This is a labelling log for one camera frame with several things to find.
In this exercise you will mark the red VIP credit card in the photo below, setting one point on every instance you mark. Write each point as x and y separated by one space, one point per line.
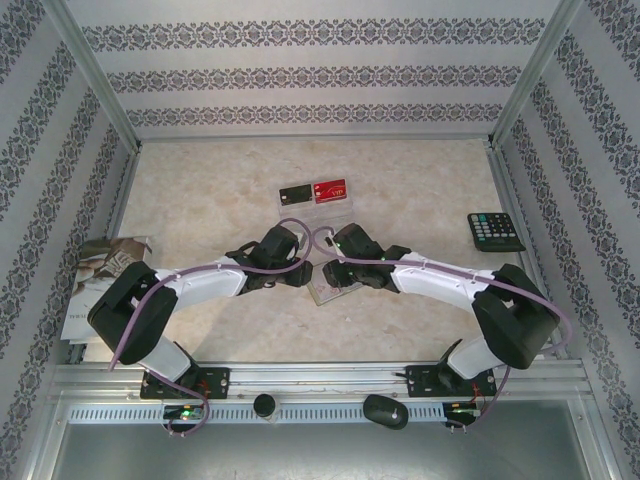
331 191

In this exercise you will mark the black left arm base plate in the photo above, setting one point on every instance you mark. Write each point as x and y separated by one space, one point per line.
217 382

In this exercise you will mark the clear acrylic card stand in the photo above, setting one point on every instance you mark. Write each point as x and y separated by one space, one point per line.
320 214

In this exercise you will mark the black credit card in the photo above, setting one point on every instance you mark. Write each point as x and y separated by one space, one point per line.
296 195

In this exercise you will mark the aluminium frame post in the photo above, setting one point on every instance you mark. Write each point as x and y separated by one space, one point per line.
102 85
525 85

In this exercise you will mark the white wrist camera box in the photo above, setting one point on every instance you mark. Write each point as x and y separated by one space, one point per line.
327 238
302 240

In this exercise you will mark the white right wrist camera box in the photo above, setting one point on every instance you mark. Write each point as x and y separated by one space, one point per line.
327 238

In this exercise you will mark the small jar with black lid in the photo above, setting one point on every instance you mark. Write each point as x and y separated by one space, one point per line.
265 404

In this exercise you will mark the black computer mouse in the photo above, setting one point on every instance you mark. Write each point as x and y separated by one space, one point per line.
382 411

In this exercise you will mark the aluminium mounting rail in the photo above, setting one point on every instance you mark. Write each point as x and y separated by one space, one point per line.
320 380

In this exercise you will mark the black calculator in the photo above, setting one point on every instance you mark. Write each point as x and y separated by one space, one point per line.
495 232

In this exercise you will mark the green card holder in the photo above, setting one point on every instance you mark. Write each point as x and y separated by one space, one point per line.
325 298

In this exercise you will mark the magazine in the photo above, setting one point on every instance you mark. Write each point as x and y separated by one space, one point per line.
95 260

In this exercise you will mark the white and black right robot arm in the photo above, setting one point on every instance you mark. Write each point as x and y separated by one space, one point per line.
435 282

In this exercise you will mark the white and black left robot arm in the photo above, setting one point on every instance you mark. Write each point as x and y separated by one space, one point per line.
210 285

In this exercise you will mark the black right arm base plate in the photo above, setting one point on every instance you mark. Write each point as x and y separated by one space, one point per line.
420 382

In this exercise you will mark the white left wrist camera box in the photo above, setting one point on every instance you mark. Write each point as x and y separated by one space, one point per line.
302 240

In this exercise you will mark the aluminium side rail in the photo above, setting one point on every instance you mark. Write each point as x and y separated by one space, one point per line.
509 200
122 200

